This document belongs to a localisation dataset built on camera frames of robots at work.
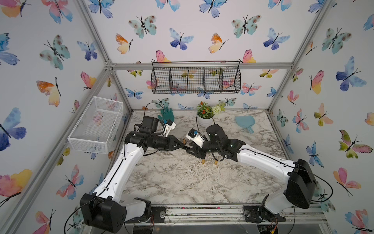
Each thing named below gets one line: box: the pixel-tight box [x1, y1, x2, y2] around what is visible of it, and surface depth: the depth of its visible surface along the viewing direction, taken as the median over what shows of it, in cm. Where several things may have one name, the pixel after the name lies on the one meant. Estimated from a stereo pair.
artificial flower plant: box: [196, 99, 226, 119], surface depth 102 cm
